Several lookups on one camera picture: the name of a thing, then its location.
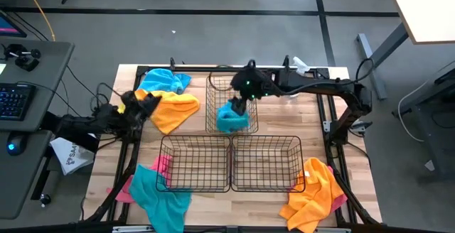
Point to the black round knob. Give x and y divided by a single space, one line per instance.
45 200

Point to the black aluminium table frame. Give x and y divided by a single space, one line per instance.
199 69

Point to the clear spray bottle white trigger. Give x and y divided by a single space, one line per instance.
300 66

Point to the orange microfiber towel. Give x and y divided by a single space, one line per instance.
174 110
313 197

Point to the black backlit keyboard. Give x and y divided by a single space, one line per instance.
14 101

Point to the white table top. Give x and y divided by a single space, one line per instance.
423 5

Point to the silver metal bracket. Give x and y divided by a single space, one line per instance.
326 126

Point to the pink microfiber towel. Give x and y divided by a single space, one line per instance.
339 201
161 163

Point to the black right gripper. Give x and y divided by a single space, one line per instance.
252 82

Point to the black computer mouse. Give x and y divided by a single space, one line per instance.
16 144

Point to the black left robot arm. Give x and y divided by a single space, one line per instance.
78 123

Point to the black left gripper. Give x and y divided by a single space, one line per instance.
129 117

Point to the white printed bag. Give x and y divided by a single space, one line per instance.
71 156

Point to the grey side desk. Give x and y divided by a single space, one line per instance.
49 69

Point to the computer monitor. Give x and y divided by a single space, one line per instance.
9 27

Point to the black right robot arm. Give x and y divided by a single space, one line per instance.
320 84

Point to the blue microfiber towel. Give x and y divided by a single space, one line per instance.
161 80
227 121
160 201

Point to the grey table leg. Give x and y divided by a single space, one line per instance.
373 62

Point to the black clamp device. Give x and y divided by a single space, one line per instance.
25 60

